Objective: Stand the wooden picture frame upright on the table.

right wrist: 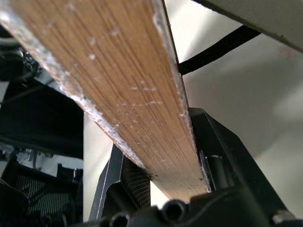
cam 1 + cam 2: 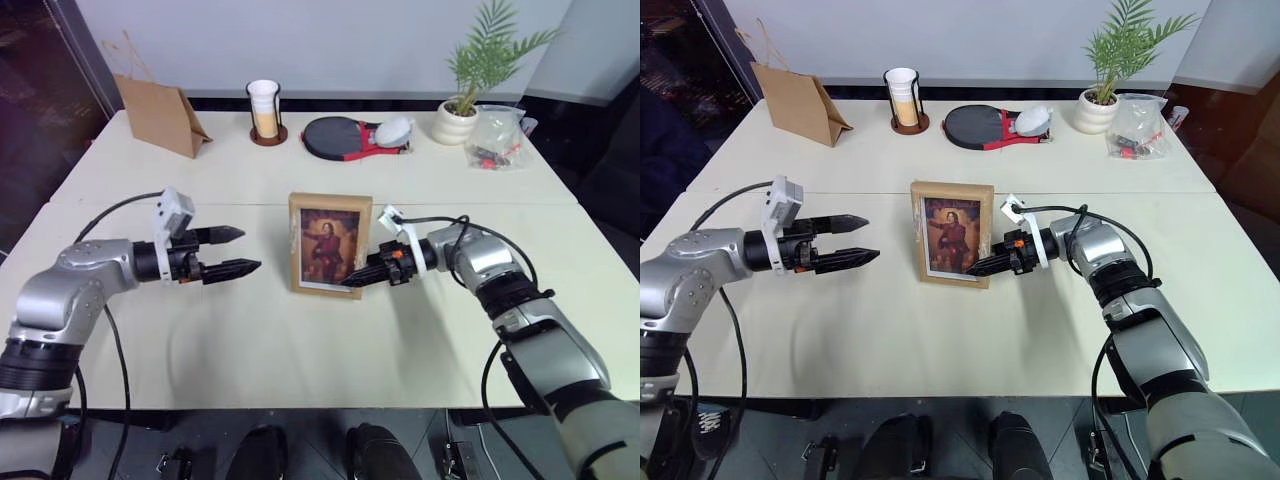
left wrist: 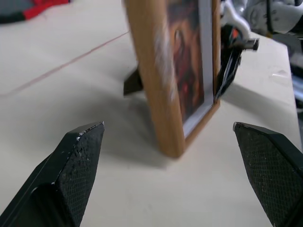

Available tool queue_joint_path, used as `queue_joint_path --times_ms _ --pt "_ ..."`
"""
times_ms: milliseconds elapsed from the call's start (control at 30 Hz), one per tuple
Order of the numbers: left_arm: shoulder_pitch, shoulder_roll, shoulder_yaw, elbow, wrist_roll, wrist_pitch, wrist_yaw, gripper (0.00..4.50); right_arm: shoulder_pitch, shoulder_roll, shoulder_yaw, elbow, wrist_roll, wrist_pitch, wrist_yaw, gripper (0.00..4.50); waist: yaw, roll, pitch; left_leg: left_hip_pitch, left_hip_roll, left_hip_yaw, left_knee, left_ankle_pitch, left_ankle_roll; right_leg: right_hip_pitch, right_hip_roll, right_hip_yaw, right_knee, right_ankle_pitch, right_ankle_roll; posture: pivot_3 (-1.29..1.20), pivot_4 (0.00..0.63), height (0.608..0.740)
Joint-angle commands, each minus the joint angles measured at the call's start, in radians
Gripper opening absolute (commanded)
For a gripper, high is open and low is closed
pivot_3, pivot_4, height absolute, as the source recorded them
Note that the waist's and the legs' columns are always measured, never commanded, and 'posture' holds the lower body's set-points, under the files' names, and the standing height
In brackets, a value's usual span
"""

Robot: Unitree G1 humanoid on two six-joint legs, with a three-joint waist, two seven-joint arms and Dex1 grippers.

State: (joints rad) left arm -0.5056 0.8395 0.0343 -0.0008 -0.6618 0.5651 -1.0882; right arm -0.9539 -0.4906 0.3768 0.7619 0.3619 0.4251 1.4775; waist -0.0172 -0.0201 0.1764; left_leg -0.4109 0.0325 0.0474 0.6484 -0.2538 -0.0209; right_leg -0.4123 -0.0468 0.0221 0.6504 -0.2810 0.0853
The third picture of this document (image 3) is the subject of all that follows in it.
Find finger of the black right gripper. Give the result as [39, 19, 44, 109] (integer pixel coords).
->
[214, 46, 242, 100]

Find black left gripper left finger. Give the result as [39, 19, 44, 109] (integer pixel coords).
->
[0, 121, 106, 227]

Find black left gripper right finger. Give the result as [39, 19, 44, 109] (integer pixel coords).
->
[232, 122, 303, 227]

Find wooden picture frame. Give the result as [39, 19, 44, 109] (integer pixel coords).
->
[121, 0, 221, 158]

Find red and black cloth object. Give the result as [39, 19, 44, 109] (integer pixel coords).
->
[0, 0, 72, 25]

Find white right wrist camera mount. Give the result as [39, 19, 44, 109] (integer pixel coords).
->
[220, 0, 260, 52]

